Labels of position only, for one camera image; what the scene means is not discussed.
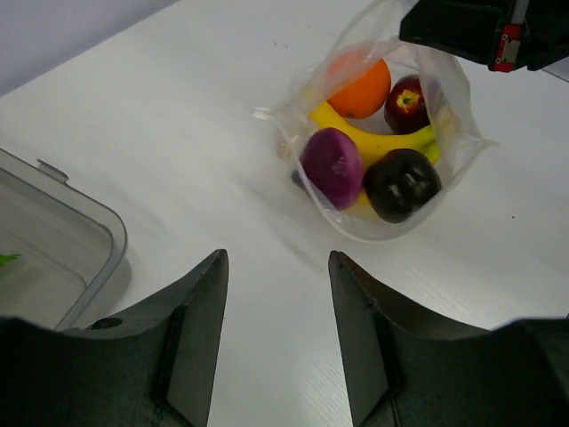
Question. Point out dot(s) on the purple white-dotted toy food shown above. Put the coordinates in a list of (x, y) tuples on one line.
[(333, 163)]

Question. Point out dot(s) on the yellow white-dotted toy food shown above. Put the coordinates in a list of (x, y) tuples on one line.
[(373, 146)]

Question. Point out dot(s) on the orange toy fruit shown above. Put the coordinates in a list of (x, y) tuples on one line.
[(364, 96)]

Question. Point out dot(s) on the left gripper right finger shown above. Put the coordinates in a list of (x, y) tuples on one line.
[(407, 365)]

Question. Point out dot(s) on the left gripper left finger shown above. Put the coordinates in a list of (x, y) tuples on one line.
[(152, 364)]

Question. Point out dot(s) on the dark round toy fruit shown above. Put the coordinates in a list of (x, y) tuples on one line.
[(400, 183)]

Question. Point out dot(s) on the clear grey plastic bin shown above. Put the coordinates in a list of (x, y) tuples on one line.
[(68, 265)]

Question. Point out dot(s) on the dark red toy plum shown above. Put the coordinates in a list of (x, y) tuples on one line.
[(405, 108)]

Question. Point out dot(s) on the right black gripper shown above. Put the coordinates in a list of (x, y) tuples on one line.
[(503, 35)]

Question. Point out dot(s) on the clear zip top bag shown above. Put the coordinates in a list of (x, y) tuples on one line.
[(380, 131)]

